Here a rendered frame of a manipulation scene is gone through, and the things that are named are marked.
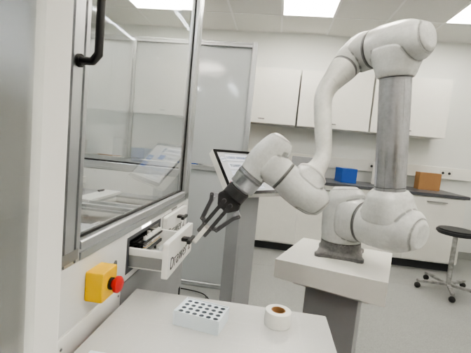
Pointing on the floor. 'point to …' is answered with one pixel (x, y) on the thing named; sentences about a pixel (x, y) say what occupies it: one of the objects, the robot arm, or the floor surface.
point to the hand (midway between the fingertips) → (200, 233)
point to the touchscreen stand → (239, 253)
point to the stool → (448, 262)
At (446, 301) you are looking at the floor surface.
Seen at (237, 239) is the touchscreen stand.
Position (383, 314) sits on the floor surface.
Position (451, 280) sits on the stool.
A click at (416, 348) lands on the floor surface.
